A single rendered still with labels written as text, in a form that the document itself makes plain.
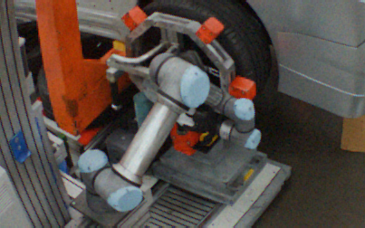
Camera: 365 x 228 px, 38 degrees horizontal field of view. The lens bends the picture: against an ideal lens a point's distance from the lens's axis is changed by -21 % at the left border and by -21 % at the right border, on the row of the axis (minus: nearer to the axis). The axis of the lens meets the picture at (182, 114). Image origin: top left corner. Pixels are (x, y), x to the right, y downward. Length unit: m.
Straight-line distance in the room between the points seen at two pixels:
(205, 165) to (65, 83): 0.87
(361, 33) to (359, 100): 0.39
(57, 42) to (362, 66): 1.43
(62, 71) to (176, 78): 0.94
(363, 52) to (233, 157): 1.21
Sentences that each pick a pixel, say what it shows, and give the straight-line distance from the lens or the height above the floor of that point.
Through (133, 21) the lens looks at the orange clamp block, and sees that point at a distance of 2.76.
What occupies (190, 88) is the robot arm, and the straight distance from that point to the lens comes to 1.98.
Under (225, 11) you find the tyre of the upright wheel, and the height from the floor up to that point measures 1.13.
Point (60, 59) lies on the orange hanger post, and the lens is 2.78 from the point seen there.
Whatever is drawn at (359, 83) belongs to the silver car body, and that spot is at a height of 0.97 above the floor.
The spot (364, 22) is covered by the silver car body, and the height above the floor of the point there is 1.33.
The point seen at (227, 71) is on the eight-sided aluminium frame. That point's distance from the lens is 2.59.
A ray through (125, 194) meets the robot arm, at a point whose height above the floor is 1.02.
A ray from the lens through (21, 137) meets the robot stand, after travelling 1.98.
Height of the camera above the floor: 2.47
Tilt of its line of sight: 39 degrees down
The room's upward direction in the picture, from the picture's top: 7 degrees counter-clockwise
